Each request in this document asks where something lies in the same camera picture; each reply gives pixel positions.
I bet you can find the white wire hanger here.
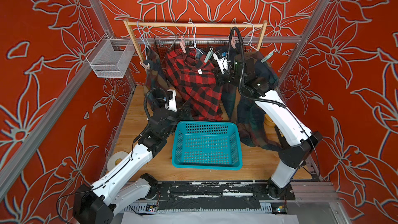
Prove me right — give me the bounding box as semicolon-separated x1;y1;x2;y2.
170;21;205;58

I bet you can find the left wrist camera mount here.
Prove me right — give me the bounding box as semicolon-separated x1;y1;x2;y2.
167;89;177;112

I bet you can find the white hanger left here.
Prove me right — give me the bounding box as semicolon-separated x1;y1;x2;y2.
136;21;151;60

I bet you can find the mint green clothespin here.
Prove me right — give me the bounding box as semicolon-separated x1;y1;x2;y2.
204;47;214;63

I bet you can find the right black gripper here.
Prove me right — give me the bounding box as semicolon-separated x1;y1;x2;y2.
210;65;246;91

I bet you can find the black wire basket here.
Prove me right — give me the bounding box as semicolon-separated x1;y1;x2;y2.
149;34;229;66

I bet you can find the mint clothespin right shirt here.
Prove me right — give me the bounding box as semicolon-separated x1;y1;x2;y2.
261;49;278;63

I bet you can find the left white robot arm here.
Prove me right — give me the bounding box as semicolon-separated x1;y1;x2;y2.
73;88;180;224

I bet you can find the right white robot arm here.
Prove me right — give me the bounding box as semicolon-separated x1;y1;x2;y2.
213;27;322;200

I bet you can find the red black plaid shirt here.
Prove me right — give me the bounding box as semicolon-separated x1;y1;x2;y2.
165;48;222;121

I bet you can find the white wire basket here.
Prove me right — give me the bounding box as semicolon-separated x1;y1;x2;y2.
86;33;135;78

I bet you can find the white tape roll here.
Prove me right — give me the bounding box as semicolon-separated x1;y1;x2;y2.
107;151;128;172

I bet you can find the wooden clothes rack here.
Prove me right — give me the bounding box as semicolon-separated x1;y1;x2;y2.
123;19;268;65

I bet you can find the white hanger right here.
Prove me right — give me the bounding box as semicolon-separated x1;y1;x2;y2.
243;22;259;51

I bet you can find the dark multicolour plaid shirt right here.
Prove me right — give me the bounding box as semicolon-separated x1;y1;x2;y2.
217;51;282;151

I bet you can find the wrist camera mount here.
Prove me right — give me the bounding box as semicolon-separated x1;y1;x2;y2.
167;89;177;112
212;51;231;74

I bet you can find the yellow plastic tray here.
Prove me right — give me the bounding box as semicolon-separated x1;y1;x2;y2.
264;114;276;127

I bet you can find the teal plastic basket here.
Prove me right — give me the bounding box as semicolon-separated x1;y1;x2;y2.
172;121;243;171

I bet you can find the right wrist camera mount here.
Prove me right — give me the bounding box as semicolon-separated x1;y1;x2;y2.
212;51;231;74

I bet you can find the dark plaid shirt left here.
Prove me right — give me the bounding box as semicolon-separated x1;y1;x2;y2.
144;48;175;109

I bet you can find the pink clothespin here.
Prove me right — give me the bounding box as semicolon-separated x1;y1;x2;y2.
179;38;187;54

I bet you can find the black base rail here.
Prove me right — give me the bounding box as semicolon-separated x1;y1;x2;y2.
147;180;295;212

